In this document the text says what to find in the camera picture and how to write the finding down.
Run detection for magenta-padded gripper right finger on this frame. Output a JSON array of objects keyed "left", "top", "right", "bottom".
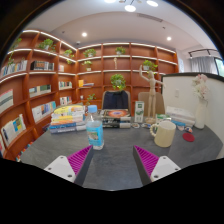
[{"left": 132, "top": 145, "right": 182, "bottom": 187}]

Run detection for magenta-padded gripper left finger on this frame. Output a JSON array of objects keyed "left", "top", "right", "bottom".
[{"left": 43, "top": 144, "right": 95, "bottom": 187}]

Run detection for clear blue-capped water bottle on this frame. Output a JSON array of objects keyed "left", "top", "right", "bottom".
[{"left": 85, "top": 104, "right": 105, "bottom": 151}]

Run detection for cream ribbed mug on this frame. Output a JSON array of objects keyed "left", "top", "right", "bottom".
[{"left": 149, "top": 119, "right": 177, "bottom": 149}]

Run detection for flat round red coaster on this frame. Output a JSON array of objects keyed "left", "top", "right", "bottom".
[{"left": 182, "top": 132, "right": 196, "bottom": 143}]

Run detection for stack of colourful books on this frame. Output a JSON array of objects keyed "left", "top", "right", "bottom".
[{"left": 49, "top": 104, "right": 87, "bottom": 135}]

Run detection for green and white drink carton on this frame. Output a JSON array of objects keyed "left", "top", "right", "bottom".
[{"left": 134, "top": 100, "right": 146, "bottom": 124}]

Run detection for white ceramic vase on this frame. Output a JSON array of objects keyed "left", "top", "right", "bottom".
[{"left": 194, "top": 98, "right": 208, "bottom": 130}]

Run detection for stack of dark books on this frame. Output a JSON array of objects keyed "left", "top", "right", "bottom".
[{"left": 99, "top": 108, "right": 132, "bottom": 129}]

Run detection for wooden artist mannequin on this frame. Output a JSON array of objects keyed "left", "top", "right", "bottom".
[{"left": 138, "top": 64, "right": 166, "bottom": 125}]

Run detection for pink and white flower bouquet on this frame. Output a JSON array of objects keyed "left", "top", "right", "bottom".
[{"left": 191, "top": 73, "right": 210, "bottom": 101}]

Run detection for wooden shelf unit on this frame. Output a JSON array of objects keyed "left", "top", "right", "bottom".
[{"left": 0, "top": 29, "right": 179, "bottom": 161}]

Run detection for grey window curtain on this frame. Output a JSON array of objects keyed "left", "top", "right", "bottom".
[{"left": 190, "top": 55, "right": 219, "bottom": 75}]

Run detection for window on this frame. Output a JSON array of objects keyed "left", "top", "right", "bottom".
[{"left": 214, "top": 58, "right": 224, "bottom": 77}]

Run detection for recessed ceiling spotlights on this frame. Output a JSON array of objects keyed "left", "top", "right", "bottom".
[{"left": 81, "top": 32, "right": 173, "bottom": 42}]

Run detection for ceiling air vent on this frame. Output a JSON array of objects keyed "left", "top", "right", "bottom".
[{"left": 136, "top": 13, "right": 164, "bottom": 23}]

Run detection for round-bulb ceiling chandelier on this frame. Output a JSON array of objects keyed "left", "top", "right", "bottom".
[{"left": 103, "top": 0, "right": 159, "bottom": 13}]

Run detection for black curtain rail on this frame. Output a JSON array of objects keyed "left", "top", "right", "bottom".
[{"left": 188, "top": 48, "right": 221, "bottom": 58}]

